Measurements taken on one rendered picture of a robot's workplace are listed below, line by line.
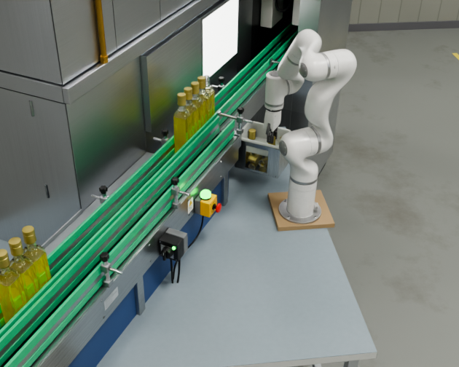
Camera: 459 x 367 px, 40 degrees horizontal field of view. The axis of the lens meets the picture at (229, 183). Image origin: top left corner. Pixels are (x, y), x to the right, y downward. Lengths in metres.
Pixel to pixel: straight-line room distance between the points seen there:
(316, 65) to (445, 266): 1.94
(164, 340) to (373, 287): 1.66
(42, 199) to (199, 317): 0.75
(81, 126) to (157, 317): 0.75
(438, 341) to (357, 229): 0.93
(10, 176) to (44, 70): 0.56
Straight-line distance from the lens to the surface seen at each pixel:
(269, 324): 2.36
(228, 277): 2.52
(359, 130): 5.07
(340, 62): 2.36
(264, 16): 3.65
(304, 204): 2.74
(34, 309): 1.95
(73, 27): 2.13
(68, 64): 2.13
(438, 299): 3.69
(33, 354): 1.90
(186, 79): 2.84
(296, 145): 2.54
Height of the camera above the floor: 2.49
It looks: 35 degrees down
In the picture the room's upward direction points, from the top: 1 degrees clockwise
